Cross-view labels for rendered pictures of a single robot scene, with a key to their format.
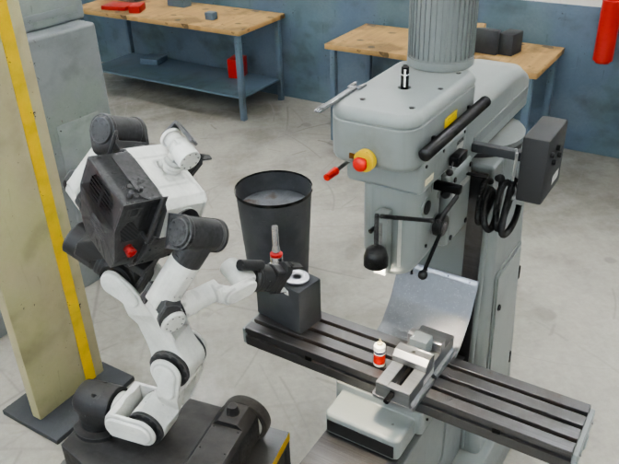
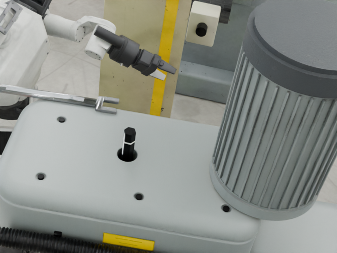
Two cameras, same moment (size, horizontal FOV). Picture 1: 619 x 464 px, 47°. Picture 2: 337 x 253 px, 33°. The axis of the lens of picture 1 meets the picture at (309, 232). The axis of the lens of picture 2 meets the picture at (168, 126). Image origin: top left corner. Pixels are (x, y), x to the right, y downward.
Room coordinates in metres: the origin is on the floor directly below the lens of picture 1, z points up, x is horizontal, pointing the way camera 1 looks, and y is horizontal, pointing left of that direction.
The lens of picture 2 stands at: (1.56, -0.91, 2.65)
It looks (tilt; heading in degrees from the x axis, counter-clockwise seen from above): 43 degrees down; 56
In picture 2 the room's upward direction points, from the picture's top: 10 degrees clockwise
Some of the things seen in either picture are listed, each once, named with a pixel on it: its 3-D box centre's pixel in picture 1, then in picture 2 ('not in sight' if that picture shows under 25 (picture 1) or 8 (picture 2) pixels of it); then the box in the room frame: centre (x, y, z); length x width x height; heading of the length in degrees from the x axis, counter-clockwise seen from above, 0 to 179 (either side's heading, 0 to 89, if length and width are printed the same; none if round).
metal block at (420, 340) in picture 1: (420, 343); not in sight; (1.86, -0.36, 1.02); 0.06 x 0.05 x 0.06; 56
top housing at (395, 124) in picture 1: (405, 112); (131, 184); (1.92, -0.29, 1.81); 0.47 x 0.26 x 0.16; 147
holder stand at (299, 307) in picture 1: (287, 294); not in sight; (2.17, 0.09, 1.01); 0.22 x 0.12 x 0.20; 48
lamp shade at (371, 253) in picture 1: (376, 255); not in sight; (1.73, -0.19, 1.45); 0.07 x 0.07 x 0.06
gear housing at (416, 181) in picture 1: (408, 151); not in sight; (1.94, -0.30, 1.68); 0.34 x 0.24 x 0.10; 147
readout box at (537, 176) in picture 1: (543, 159); not in sight; (1.98, -0.72, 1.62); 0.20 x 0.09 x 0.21; 147
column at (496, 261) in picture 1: (458, 298); not in sight; (2.43, -0.61, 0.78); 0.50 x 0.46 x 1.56; 147
